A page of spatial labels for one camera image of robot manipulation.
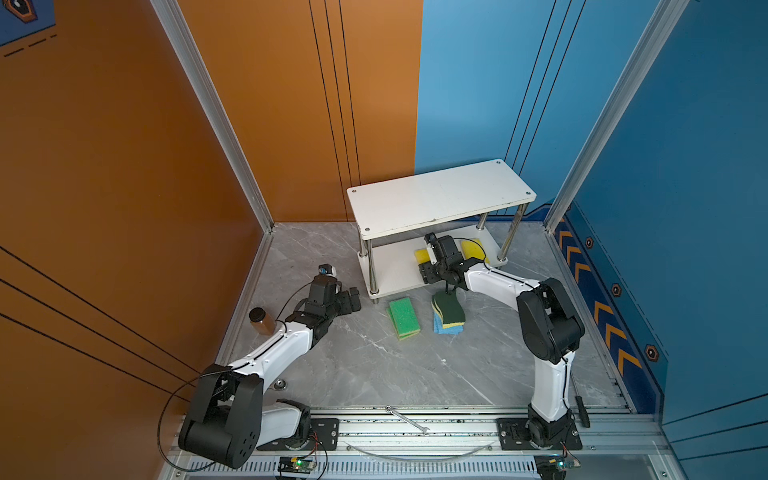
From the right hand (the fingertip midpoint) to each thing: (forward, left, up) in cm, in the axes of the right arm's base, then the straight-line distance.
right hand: (429, 266), depth 99 cm
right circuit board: (-54, -25, -8) cm, 60 cm away
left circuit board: (-54, +36, -8) cm, 65 cm away
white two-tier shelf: (0, -11, +27) cm, 29 cm away
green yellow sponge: (-17, +9, -4) cm, 20 cm away
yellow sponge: (+4, -14, +4) cm, 15 cm away
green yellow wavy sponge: (-15, -4, +1) cm, 16 cm away
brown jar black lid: (-21, +50, +2) cm, 54 cm away
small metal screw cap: (-36, +43, -4) cm, 56 cm away
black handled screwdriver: (-42, -37, -8) cm, 57 cm away
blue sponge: (-20, -1, -4) cm, 20 cm away
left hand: (-12, +26, +3) cm, 29 cm away
